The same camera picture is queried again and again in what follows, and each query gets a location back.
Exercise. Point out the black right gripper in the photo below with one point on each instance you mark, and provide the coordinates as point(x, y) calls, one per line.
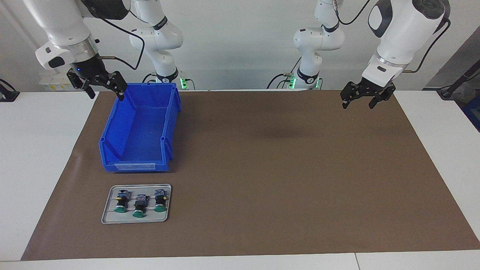
point(84, 66)

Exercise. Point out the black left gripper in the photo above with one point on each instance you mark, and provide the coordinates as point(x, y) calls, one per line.
point(377, 90)

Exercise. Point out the green push button switch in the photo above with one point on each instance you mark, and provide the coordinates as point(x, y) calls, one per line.
point(120, 208)
point(159, 207)
point(138, 213)

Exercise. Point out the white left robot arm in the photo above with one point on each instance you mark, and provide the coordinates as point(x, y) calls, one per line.
point(401, 30)

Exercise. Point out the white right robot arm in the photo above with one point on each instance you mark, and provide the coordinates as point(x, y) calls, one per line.
point(60, 22)

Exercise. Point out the white box yellow labels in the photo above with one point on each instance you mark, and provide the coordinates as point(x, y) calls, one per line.
point(52, 84)

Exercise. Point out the blue plastic storage bin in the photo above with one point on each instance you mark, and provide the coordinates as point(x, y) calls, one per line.
point(138, 131)

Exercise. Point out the black stand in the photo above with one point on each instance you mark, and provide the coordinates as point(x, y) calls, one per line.
point(450, 92)

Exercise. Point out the blue crate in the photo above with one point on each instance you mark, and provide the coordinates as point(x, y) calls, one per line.
point(474, 112)

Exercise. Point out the grey metal tray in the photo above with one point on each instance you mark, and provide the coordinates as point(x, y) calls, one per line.
point(110, 217)

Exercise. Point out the brown table mat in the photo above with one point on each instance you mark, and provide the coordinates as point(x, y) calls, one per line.
point(262, 187)

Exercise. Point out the black clamp mount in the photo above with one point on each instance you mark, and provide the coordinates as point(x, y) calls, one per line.
point(7, 95)

